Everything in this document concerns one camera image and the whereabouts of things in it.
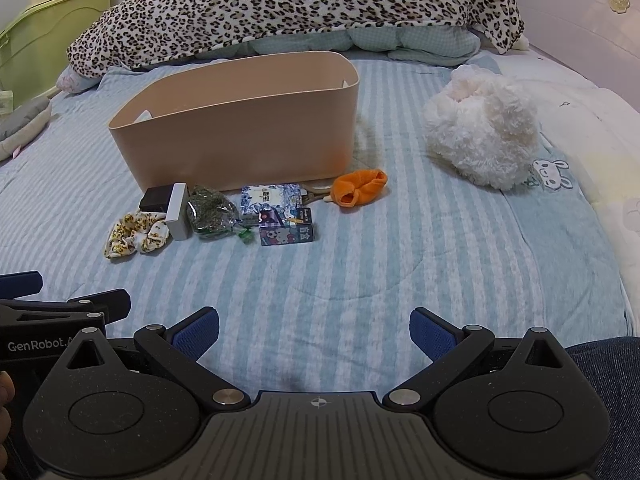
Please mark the white fluffy plush toy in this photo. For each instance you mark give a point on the white fluffy plush toy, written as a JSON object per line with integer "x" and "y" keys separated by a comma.
{"x": 482, "y": 125}

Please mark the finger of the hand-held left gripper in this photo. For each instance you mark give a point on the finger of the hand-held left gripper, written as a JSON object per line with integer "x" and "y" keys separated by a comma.
{"x": 100, "y": 301}
{"x": 20, "y": 284}

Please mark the small scissors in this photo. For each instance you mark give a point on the small scissors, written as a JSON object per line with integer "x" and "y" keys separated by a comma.
{"x": 314, "y": 194}

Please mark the person's leg in jeans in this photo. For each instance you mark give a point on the person's leg in jeans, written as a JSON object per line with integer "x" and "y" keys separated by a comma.
{"x": 615, "y": 400}

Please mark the striped blue bed sheet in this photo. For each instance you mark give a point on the striped blue bed sheet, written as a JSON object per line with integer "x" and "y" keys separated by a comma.
{"x": 350, "y": 270}

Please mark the white quilt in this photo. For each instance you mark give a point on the white quilt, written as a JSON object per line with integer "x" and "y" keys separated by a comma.
{"x": 595, "y": 125}

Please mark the blue white patterned box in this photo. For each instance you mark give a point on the blue white patterned box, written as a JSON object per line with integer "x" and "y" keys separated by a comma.
{"x": 270, "y": 200}

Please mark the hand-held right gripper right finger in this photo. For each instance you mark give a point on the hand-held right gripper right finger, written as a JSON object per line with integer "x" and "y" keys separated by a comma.
{"x": 432, "y": 334}

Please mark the light blue checked quilt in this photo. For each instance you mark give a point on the light blue checked quilt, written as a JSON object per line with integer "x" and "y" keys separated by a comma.
{"x": 400, "y": 42}

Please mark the yellow floral scrunchie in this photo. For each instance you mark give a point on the yellow floral scrunchie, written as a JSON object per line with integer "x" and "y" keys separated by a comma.
{"x": 132, "y": 237}

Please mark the green candy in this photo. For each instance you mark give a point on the green candy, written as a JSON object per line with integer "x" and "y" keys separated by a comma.
{"x": 245, "y": 235}

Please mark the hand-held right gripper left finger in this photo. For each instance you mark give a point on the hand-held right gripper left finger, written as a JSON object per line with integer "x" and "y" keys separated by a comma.
{"x": 197, "y": 336}

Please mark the white grey box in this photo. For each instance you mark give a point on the white grey box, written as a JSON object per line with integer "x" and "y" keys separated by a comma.
{"x": 177, "y": 215}

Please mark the orange plush toy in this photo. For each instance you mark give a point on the orange plush toy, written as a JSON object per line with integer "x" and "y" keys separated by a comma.
{"x": 357, "y": 186}

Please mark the grey plush toy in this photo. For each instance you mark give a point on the grey plush toy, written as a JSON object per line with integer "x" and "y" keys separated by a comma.
{"x": 22, "y": 125}

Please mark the black box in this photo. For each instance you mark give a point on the black box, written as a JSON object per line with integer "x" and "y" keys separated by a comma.
{"x": 155, "y": 199}

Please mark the green plastic drawer cabinet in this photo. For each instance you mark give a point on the green plastic drawer cabinet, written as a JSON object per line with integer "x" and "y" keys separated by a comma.
{"x": 45, "y": 40}

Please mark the pink pillow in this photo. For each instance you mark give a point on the pink pillow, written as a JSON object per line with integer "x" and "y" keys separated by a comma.
{"x": 75, "y": 80}

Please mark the silver foil snack packet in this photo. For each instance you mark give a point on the silver foil snack packet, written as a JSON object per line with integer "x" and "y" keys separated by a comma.
{"x": 210, "y": 210}

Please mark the purple cartoon box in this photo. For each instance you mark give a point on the purple cartoon box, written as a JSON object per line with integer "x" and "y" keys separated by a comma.
{"x": 287, "y": 230}

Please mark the person's left hand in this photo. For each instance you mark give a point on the person's left hand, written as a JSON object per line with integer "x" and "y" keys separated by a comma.
{"x": 5, "y": 395}

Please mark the leopard print blanket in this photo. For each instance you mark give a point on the leopard print blanket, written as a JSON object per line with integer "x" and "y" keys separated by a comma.
{"x": 280, "y": 0}

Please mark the pink plastic storage basket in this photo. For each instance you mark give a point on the pink plastic storage basket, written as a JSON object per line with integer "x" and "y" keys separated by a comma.
{"x": 235, "y": 130}

